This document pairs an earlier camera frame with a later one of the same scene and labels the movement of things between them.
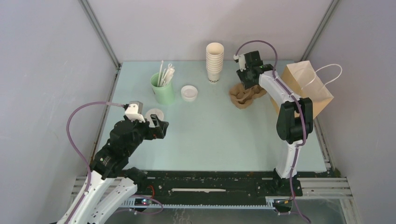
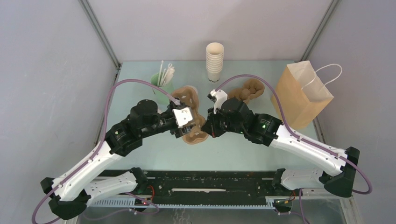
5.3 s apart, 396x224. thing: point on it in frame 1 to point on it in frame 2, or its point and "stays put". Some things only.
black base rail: [224, 188] stays put
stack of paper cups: [214, 56] stays put
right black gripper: [241, 75] to [210, 126]
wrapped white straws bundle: [165, 76] stays put
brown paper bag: [303, 78] stays put
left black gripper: [162, 126] to [179, 131]
